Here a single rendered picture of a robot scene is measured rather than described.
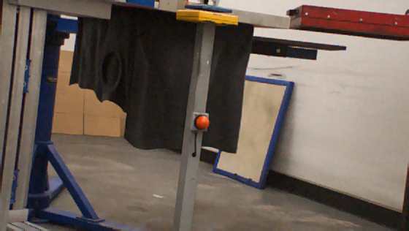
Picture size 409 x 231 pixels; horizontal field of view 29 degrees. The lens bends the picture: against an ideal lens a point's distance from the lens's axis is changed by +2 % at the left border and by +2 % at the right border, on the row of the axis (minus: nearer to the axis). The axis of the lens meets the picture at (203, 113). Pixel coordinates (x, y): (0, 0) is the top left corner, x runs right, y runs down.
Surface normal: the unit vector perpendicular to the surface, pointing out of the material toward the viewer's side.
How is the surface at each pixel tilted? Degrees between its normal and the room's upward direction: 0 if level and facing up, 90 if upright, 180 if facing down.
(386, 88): 90
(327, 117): 90
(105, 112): 78
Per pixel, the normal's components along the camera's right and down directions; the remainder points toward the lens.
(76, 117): 0.52, -0.13
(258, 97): -0.82, -0.23
